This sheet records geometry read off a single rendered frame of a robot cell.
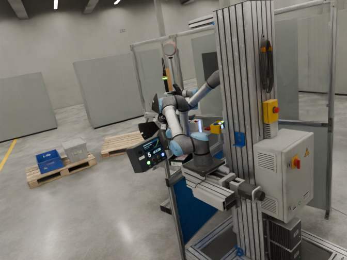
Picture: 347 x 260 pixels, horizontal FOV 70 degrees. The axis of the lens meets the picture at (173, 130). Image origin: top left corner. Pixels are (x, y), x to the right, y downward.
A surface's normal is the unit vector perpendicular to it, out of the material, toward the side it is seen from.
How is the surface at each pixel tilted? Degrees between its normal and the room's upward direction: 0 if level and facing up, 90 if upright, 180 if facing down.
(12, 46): 90
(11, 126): 90
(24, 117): 90
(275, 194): 90
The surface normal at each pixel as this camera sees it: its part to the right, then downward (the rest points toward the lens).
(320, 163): -0.66, 0.33
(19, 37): 0.43, 0.21
